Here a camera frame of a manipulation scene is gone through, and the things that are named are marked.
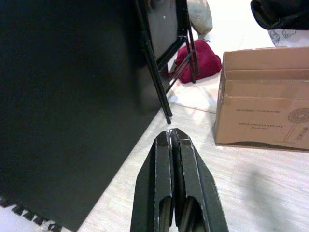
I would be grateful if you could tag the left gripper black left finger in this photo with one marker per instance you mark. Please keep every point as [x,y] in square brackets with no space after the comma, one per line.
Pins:
[157,188]

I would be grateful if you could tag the large black foam mat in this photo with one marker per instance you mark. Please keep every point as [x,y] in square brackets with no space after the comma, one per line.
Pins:
[60,96]

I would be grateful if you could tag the grey crumpled garment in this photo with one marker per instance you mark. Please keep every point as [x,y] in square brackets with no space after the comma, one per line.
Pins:
[199,17]

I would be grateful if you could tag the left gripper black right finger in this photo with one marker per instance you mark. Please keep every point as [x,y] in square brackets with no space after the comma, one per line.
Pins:
[198,193]

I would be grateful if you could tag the black folding chair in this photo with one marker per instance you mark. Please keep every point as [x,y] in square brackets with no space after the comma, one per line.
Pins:
[164,24]

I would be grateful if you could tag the open brown cardboard box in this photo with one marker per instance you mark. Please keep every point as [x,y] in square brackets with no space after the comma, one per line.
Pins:
[260,120]

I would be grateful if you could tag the red cloth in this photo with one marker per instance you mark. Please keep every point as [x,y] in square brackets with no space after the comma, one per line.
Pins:
[205,62]

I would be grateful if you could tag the large black fabric bag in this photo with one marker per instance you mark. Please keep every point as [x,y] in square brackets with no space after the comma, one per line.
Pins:
[277,14]

